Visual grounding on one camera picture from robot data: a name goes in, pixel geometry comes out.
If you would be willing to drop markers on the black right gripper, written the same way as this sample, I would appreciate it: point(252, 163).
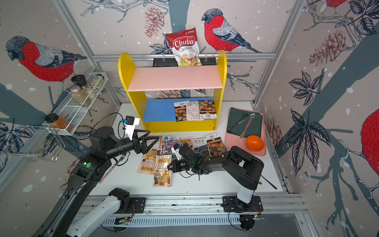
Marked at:
point(174, 164)

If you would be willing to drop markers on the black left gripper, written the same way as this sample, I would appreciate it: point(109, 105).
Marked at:
point(139, 148)

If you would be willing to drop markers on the pink shop seed bag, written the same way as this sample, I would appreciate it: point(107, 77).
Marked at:
point(148, 163)
point(162, 175)

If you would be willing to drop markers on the purple flower seed bag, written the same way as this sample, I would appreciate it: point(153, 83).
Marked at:
point(168, 142)

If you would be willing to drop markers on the striped shop seed bag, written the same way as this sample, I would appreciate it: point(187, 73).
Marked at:
point(186, 140)

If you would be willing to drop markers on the blue flower seed bag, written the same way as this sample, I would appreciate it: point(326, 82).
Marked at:
point(200, 147)

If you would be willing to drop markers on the orange marigold seed bag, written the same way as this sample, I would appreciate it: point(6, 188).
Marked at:
point(215, 144)

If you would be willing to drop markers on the dark marigold seed bag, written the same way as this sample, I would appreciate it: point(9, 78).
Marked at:
point(180, 111)

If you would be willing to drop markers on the white text seed bag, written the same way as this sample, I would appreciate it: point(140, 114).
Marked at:
point(192, 111)

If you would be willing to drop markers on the white orange seed bag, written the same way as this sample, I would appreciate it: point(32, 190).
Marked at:
point(153, 143)

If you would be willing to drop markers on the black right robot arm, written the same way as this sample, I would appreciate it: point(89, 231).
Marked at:
point(244, 167)

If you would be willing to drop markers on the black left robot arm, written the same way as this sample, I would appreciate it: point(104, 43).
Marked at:
point(88, 173)

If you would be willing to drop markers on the yellow shelf unit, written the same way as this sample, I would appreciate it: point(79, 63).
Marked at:
point(157, 115)

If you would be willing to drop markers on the red Chuba chips bag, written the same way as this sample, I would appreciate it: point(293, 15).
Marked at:
point(185, 47)

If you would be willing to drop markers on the silver fork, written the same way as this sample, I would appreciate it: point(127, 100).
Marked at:
point(107, 173)

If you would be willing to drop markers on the pale spice jar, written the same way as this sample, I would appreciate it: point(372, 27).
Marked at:
point(97, 82)

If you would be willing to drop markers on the silver lid spice jar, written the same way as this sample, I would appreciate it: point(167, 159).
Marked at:
point(80, 96)

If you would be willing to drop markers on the dark green cloth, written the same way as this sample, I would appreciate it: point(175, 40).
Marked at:
point(255, 127)

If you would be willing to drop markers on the pink tray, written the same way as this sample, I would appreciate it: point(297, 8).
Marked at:
point(234, 140)

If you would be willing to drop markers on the orange bowl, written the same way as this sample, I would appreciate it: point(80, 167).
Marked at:
point(255, 143)

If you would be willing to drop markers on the dark metal spoon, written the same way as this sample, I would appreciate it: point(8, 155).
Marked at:
point(243, 116)

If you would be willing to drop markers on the black lid spice jar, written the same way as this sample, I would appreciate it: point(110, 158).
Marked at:
point(80, 80)

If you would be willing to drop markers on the orange spice jar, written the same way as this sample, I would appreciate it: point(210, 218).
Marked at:
point(57, 122)

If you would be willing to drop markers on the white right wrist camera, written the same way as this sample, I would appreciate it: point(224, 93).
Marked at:
point(175, 150)

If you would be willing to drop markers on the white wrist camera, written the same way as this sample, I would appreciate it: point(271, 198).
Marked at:
point(175, 150)
point(130, 123)

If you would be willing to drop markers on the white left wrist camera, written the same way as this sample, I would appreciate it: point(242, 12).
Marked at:
point(130, 123)

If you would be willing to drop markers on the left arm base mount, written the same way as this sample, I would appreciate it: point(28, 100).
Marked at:
point(127, 204)

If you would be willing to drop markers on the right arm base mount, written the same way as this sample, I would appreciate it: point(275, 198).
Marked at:
point(233, 204)

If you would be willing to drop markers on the white wire spice rack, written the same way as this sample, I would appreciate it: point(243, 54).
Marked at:
point(74, 113)

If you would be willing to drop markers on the black wall holder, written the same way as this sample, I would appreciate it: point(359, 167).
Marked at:
point(171, 62)

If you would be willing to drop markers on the pink handled spoon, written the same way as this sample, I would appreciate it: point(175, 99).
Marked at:
point(252, 116)

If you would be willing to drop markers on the metal wire hook rack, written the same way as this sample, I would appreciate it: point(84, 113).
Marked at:
point(36, 143)

